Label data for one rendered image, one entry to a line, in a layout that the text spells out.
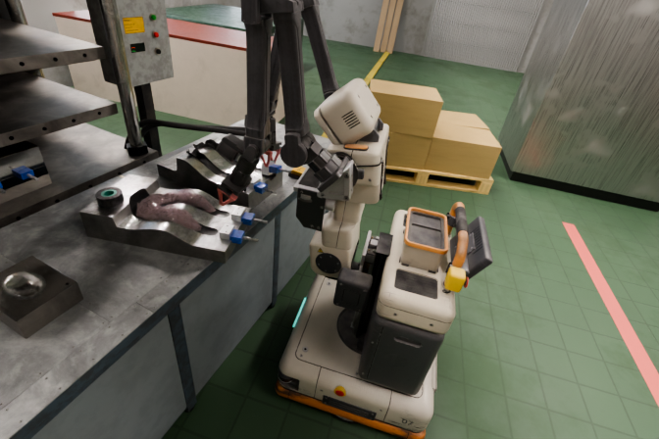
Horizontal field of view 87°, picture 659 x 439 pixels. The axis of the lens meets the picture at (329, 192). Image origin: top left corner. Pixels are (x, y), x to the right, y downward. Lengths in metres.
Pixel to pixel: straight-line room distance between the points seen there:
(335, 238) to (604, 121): 3.27
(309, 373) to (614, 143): 3.53
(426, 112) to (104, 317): 2.73
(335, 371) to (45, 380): 0.99
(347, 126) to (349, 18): 9.48
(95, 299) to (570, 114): 3.83
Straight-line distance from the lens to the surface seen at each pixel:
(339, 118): 1.06
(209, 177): 1.55
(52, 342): 1.20
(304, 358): 1.64
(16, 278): 1.32
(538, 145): 4.06
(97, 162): 1.99
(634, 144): 4.33
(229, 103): 4.18
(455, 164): 3.51
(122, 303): 1.22
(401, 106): 3.17
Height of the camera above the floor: 1.68
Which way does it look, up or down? 33 degrees down
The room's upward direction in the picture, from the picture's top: 8 degrees clockwise
